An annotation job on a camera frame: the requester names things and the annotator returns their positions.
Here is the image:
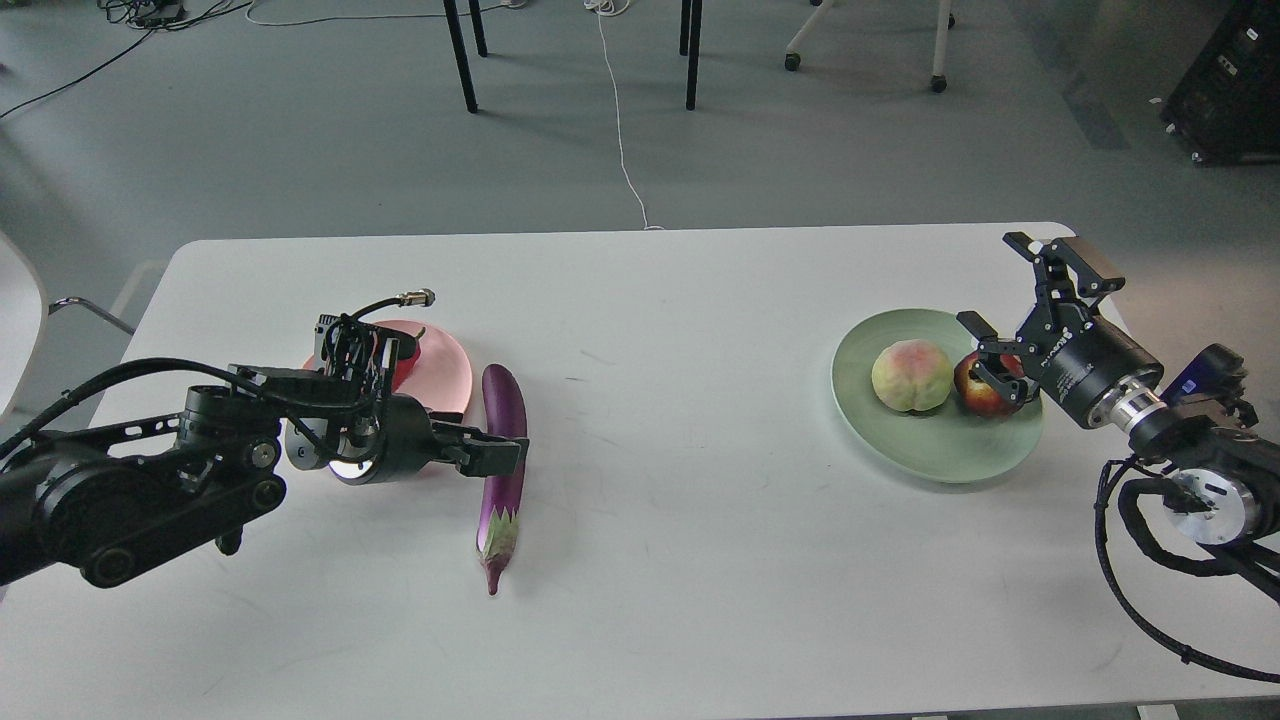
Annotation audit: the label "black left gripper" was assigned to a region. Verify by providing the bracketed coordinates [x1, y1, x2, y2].
[326, 395, 530, 486]

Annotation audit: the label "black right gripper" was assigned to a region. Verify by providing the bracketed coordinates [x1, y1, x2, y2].
[956, 232, 1165, 429]

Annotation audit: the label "purple eggplant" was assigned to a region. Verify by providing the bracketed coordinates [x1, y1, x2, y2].
[475, 364, 529, 596]

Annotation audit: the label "red pomegranate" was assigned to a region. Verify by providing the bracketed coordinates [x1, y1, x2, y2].
[954, 351, 1021, 419]

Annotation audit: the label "peach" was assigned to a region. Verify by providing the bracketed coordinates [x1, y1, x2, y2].
[870, 338, 954, 413]

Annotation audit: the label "red chili pepper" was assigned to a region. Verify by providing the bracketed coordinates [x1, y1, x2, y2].
[374, 320, 426, 392]

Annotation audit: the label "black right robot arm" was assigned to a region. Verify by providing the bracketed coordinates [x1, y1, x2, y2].
[957, 232, 1279, 683]

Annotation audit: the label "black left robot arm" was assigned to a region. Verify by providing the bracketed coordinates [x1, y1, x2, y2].
[1, 290, 529, 588]

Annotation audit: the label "pink plate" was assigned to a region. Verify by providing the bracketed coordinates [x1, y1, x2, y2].
[302, 319, 474, 421]

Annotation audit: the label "green plate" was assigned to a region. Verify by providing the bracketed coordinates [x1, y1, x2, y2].
[831, 307, 1043, 484]

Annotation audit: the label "black equipment case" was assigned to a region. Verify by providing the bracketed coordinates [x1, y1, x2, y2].
[1160, 1, 1279, 167]

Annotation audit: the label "white rolling chair base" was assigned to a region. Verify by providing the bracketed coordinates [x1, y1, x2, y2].
[783, 1, 955, 94]

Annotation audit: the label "black table legs left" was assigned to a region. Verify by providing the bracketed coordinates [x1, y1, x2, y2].
[442, 0, 489, 114]

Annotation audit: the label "black table legs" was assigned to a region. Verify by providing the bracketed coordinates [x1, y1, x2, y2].
[678, 0, 704, 111]
[442, 0, 489, 114]

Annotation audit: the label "black table legs right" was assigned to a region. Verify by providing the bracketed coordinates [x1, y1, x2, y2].
[678, 0, 704, 111]

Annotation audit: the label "white chair at left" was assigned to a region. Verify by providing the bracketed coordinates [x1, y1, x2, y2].
[1, 234, 136, 419]

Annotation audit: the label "white cable on floor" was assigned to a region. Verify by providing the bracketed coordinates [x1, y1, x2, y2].
[584, 0, 666, 232]

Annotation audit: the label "black cables on floor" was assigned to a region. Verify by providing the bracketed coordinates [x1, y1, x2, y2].
[0, 0, 253, 120]

